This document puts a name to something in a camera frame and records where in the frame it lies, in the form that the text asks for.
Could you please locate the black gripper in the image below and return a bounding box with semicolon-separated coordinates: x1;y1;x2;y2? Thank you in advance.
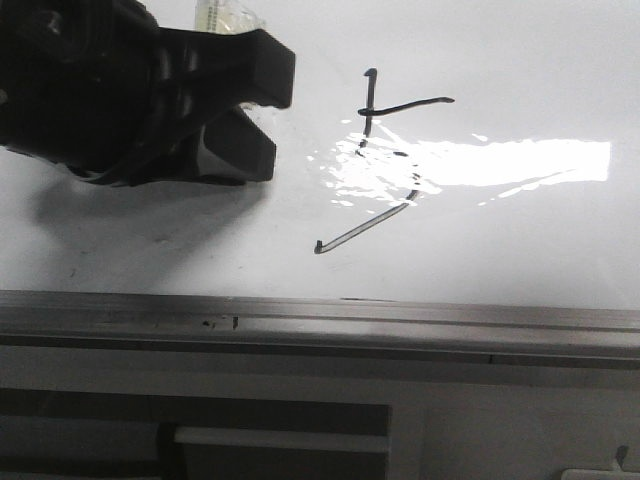
1;1;163;185

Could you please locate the white taped whiteboard marker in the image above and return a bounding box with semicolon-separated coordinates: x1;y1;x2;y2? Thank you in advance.
194;0;266;35

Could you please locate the white whiteboard with metal frame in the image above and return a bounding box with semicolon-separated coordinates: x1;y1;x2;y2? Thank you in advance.
1;1;639;361

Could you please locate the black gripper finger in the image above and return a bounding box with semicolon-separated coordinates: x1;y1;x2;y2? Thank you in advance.
160;28;296;135
127;107;276;186

